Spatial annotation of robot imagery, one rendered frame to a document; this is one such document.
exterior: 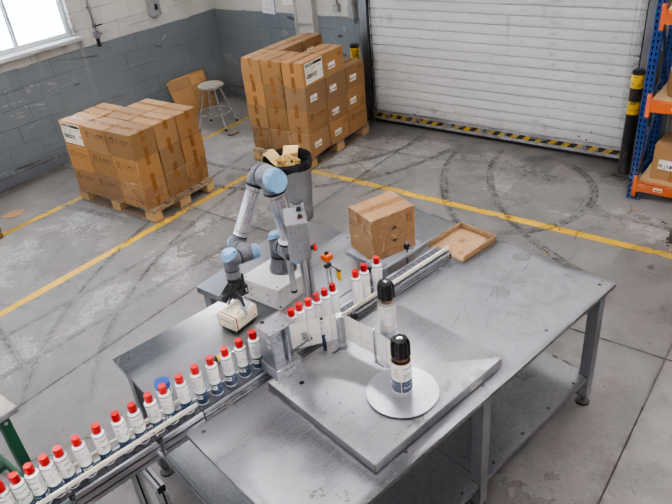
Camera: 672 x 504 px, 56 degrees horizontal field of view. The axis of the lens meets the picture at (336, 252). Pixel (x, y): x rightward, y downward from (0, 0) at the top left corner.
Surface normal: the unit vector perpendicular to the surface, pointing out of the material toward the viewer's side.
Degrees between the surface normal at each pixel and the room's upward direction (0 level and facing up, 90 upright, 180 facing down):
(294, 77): 90
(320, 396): 0
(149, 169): 90
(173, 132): 90
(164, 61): 90
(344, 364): 0
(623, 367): 0
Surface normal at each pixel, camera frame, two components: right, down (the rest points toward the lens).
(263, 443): -0.09, -0.85
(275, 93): -0.56, 0.45
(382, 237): 0.51, 0.41
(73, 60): 0.79, 0.25
